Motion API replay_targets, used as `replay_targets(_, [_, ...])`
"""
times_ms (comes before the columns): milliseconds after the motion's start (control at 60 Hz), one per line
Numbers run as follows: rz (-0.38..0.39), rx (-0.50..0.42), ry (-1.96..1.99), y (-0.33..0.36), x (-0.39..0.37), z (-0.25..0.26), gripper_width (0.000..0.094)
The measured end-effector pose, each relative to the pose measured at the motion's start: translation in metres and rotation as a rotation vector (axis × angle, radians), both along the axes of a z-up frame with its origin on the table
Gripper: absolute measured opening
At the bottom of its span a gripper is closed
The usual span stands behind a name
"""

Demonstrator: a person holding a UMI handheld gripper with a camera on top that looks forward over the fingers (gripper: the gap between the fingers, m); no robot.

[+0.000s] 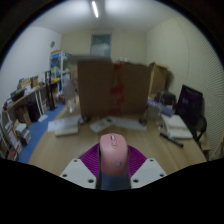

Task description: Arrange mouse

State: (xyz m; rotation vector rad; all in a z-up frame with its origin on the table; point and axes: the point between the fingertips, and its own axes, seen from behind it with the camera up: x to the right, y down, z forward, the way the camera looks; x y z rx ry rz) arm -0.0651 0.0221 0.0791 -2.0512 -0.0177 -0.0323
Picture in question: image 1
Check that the ceiling light tube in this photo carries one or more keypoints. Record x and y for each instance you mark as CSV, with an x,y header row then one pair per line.
x,y
95,9

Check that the low bookshelf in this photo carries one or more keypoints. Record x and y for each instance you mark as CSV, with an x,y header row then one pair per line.
x,y
8,140

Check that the black monitor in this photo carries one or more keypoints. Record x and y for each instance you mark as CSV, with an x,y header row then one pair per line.
x,y
189,105

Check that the window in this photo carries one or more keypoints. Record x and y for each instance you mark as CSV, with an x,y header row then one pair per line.
x,y
101,45

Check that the clear plastic jar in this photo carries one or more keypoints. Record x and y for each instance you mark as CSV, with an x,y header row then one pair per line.
x,y
70,96

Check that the long wooden side desk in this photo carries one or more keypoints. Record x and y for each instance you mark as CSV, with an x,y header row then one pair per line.
x,y
28,93

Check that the small black object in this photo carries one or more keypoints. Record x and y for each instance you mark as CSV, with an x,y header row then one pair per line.
x,y
85,119

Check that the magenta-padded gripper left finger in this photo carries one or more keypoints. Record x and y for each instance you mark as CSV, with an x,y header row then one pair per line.
x,y
78,173

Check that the black pen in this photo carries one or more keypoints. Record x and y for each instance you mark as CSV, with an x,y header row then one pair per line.
x,y
171,140

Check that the large cardboard box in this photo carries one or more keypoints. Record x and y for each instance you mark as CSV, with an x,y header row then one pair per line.
x,y
100,86

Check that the round wall clock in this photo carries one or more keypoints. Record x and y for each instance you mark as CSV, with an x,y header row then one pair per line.
x,y
52,44

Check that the stack of books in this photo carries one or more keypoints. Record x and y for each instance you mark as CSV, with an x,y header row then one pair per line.
x,y
22,133

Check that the small cardboard box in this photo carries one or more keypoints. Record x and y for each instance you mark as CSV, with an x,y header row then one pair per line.
x,y
159,78

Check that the white calculator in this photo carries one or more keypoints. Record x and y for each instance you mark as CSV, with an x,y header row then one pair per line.
x,y
101,125

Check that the black tall stand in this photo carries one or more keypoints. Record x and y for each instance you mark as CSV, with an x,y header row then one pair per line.
x,y
50,90

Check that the blue and white shelf unit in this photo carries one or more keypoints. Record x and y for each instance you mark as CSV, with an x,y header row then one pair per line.
x,y
60,68

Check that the black bin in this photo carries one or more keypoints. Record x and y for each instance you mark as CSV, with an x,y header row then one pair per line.
x,y
33,111

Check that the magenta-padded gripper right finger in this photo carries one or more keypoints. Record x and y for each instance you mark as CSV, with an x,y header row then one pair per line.
x,y
148,173

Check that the pink computer mouse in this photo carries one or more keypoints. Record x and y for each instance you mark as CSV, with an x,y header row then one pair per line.
x,y
114,153

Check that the black office chair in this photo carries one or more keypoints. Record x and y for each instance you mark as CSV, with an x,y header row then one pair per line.
x,y
201,128

